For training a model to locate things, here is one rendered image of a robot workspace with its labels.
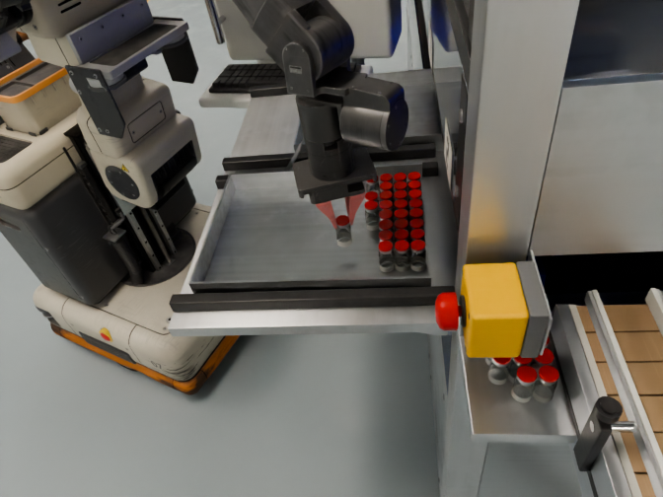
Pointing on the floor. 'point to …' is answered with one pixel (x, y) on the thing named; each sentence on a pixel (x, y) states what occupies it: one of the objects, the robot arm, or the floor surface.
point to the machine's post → (502, 170)
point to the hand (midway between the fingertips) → (342, 220)
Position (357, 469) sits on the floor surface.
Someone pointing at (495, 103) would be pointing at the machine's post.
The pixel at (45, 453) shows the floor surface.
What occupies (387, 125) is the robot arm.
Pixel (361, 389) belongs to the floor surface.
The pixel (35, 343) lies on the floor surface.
